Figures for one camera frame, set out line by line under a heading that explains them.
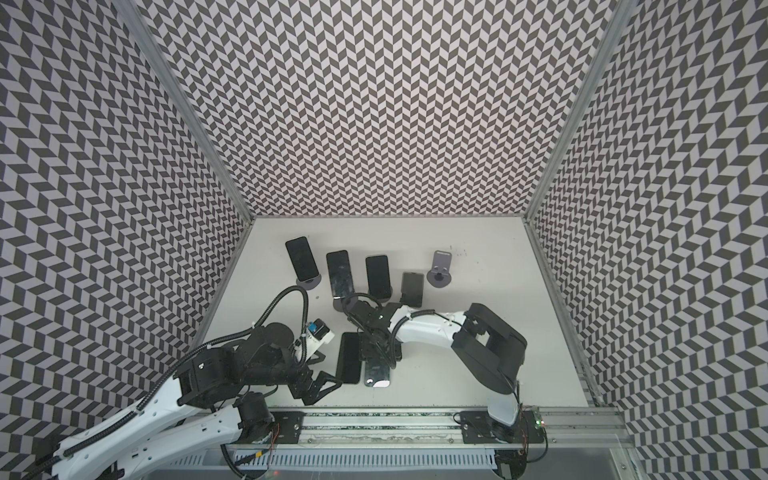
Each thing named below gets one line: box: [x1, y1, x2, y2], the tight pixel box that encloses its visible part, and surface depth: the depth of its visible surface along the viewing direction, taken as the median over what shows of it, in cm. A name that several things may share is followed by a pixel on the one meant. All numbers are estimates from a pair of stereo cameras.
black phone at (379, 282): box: [366, 255, 392, 299], surface depth 91 cm
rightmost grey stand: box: [426, 250, 452, 288], surface depth 99 cm
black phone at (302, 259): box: [285, 236, 319, 281], surface depth 96 cm
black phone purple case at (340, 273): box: [326, 250, 355, 297], surface depth 92 cm
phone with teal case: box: [364, 359, 391, 388], surface depth 81 cm
